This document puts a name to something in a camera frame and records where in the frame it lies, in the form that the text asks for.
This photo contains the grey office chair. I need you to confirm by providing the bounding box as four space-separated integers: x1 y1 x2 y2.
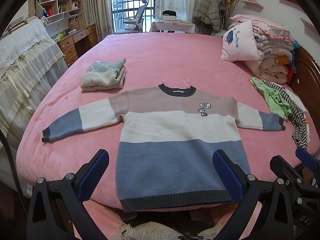
115 0 149 34

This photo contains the lace covered furniture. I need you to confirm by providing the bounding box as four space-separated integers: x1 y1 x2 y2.
0 18 69 198

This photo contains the folded grey-green fleece garment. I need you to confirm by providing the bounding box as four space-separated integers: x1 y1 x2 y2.
80 58 126 92

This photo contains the wooden headboard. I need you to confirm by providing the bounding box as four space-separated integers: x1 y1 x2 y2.
289 47 320 133

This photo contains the striped knit children's sweater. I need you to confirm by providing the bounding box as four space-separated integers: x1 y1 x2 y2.
42 85 285 212

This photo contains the green small garment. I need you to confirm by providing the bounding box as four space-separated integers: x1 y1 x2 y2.
249 77 292 121

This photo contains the small table with cloth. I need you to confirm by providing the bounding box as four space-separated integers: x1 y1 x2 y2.
150 18 197 34

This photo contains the black white box on table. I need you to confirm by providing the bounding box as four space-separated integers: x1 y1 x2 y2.
162 10 177 21

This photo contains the wooden bookshelf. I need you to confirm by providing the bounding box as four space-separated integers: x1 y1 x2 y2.
27 0 86 37

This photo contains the stack of folded quilts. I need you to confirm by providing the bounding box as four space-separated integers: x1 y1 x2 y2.
229 14 295 85

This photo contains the black cable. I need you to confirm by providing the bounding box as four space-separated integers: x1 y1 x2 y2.
0 129 29 215

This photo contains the wooden desk with drawers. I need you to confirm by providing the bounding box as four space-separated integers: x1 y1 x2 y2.
57 24 99 67

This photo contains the pink cartoon pillow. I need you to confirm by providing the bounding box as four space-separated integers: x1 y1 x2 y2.
221 21 259 62

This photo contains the olive puffer jacket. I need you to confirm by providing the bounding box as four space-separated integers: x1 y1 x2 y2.
193 0 222 33

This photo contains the beige curtain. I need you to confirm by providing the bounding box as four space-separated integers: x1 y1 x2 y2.
83 0 113 41

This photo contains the black white striped garment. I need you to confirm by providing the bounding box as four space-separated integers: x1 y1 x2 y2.
263 81 309 150

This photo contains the wooden coat rack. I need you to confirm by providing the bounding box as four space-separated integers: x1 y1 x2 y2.
220 0 237 29

